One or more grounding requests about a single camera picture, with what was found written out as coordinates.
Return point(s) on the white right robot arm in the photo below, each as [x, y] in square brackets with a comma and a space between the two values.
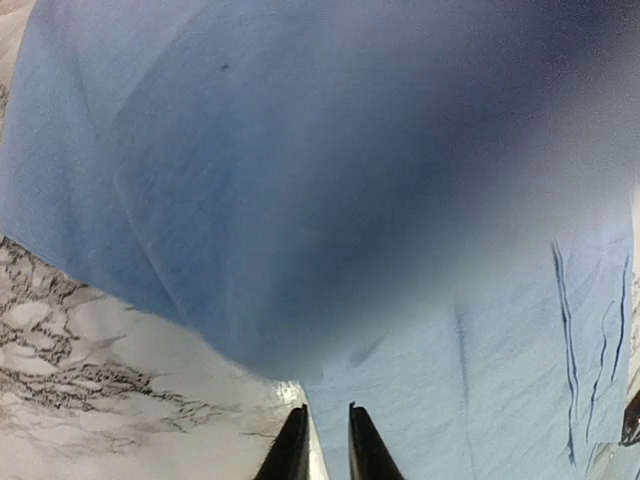
[631, 422]

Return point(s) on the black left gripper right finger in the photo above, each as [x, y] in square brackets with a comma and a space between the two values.
[369, 458]

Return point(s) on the light blue long sleeve shirt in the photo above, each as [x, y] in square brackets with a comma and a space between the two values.
[421, 207]

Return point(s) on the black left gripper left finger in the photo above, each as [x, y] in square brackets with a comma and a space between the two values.
[288, 457]

